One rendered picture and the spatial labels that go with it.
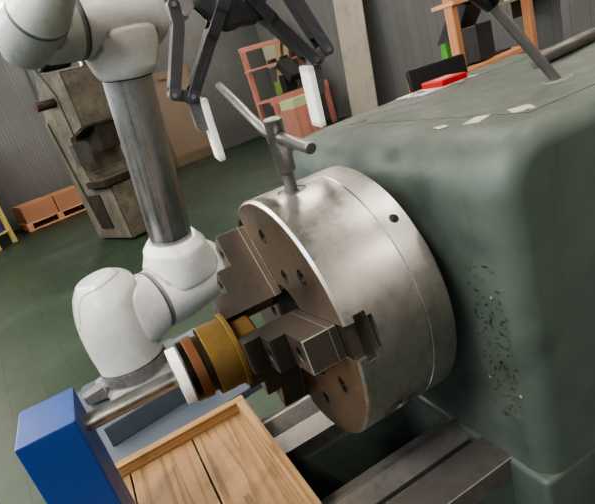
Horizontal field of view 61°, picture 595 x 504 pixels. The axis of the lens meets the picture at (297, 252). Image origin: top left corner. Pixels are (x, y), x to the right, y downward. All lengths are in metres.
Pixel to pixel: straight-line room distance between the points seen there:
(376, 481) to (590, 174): 0.44
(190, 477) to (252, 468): 0.09
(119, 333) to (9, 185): 10.86
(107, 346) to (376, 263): 0.78
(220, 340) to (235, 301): 0.06
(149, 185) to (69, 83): 5.45
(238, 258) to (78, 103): 5.97
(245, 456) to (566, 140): 0.57
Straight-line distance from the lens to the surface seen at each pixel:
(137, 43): 1.08
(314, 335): 0.50
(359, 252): 0.51
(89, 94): 6.63
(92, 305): 1.16
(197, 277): 1.23
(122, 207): 6.56
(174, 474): 0.81
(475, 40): 5.80
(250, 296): 0.62
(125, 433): 1.20
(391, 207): 0.55
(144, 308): 1.18
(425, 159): 0.57
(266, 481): 0.73
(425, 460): 0.73
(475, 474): 0.69
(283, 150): 0.56
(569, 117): 0.55
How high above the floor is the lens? 1.36
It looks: 19 degrees down
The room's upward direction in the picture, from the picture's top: 18 degrees counter-clockwise
